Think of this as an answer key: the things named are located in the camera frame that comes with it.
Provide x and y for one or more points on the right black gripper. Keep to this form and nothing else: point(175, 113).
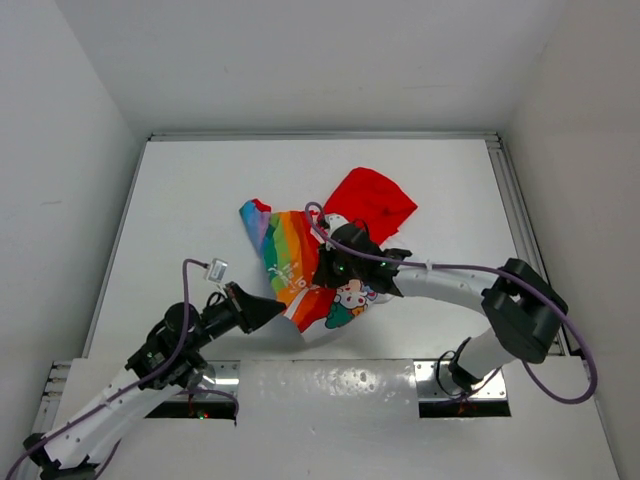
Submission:
point(325, 274)

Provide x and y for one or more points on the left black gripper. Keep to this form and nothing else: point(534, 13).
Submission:
point(250, 311)

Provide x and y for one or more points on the rainbow red child jacket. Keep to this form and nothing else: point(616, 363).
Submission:
point(288, 247)

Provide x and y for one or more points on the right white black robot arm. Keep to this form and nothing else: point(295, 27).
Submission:
point(522, 309)

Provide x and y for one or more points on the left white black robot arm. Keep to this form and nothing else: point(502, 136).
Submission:
point(164, 366)

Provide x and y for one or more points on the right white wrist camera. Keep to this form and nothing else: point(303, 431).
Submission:
point(330, 226)

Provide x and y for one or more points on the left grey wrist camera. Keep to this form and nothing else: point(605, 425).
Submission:
point(216, 270)

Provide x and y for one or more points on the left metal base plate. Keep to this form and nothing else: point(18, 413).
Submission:
point(218, 380)

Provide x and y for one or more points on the metal base plate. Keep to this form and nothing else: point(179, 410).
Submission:
point(434, 385)
point(218, 380)

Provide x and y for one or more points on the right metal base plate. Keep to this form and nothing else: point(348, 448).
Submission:
point(434, 385)

